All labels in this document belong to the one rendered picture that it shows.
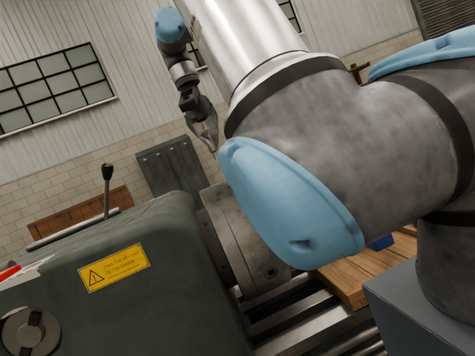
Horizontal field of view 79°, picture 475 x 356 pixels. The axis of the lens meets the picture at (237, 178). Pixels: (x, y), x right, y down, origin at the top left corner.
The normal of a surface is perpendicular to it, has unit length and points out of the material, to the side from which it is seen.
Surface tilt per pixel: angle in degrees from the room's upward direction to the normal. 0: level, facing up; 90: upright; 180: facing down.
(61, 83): 90
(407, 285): 0
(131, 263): 90
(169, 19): 84
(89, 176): 90
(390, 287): 0
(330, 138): 64
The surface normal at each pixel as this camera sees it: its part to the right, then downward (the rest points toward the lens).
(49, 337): 0.15, 0.06
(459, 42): -0.39, 0.22
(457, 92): -0.05, -0.44
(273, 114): -0.51, -0.04
